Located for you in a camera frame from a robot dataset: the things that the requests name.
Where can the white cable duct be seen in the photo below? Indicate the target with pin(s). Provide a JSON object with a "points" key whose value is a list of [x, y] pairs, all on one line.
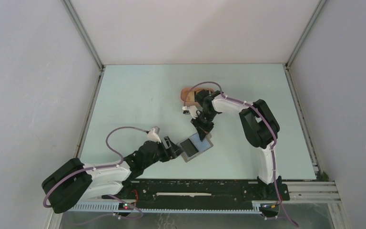
{"points": [[108, 207]]}

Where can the yellow VIP card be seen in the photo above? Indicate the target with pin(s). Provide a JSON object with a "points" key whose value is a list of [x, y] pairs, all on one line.
{"points": [[189, 97]]}

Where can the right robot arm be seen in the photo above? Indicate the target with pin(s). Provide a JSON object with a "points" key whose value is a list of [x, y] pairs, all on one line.
{"points": [[258, 122]]}

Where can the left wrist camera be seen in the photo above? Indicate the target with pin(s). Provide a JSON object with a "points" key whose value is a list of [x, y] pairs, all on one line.
{"points": [[152, 134]]}

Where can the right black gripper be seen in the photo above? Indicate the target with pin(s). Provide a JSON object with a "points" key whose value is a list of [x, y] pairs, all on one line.
{"points": [[202, 129]]}

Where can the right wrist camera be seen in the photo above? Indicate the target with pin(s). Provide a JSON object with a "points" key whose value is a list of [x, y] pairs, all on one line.
{"points": [[191, 110]]}

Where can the beige leather card holder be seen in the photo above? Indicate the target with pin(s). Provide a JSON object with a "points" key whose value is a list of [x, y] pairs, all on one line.
{"points": [[202, 146]]}

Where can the grey card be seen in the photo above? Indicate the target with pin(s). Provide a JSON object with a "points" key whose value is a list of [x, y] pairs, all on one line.
{"points": [[189, 148]]}

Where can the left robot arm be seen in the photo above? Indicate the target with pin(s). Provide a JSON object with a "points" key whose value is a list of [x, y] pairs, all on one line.
{"points": [[75, 181]]}

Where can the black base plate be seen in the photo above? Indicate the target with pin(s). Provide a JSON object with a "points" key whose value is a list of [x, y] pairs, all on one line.
{"points": [[192, 203]]}

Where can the aluminium frame rail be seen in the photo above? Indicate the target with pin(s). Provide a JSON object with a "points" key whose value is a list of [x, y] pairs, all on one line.
{"points": [[296, 192]]}

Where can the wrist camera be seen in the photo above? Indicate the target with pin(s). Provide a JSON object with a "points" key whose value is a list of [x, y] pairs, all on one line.
{"points": [[191, 110], [152, 134]]}

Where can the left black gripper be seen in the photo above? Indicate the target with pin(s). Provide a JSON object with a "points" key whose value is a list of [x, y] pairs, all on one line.
{"points": [[167, 153]]}

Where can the pink oval tray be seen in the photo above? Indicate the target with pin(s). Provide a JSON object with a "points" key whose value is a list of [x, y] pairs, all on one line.
{"points": [[197, 89]]}

